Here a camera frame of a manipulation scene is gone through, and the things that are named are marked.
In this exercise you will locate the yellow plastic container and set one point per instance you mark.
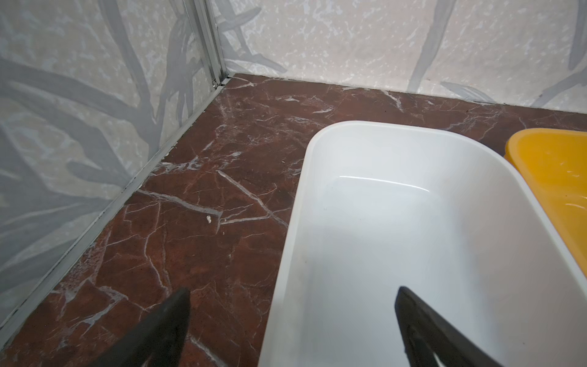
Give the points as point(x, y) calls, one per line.
point(553, 164)

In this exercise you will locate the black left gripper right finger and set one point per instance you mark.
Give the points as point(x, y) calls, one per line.
point(429, 339)

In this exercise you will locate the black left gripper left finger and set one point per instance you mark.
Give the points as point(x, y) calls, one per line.
point(158, 340)

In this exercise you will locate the white plastic container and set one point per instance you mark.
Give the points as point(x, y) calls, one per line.
point(382, 206)

